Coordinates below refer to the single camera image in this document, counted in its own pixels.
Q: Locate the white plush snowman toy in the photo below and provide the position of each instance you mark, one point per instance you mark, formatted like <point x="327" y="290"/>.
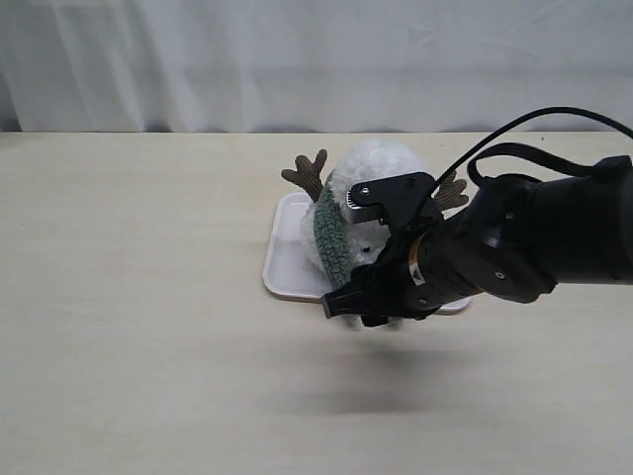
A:
<point x="368" y="160"/>

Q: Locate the green knitted scarf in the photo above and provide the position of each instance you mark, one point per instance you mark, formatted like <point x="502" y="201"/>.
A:
<point x="339" y="254"/>

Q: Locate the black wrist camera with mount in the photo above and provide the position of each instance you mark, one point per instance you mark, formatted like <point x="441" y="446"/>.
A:
<point x="399" y="202"/>

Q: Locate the white rectangular plastic tray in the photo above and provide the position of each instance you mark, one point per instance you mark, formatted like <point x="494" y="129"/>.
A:
<point x="292" y="269"/>

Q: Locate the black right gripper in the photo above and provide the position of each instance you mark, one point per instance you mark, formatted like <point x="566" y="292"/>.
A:
<point x="408" y="281"/>

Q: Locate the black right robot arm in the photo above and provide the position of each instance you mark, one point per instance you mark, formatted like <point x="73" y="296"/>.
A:
<point x="519" y="238"/>

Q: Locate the white backdrop curtain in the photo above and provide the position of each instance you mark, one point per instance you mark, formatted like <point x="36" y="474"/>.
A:
<point x="308" y="66"/>

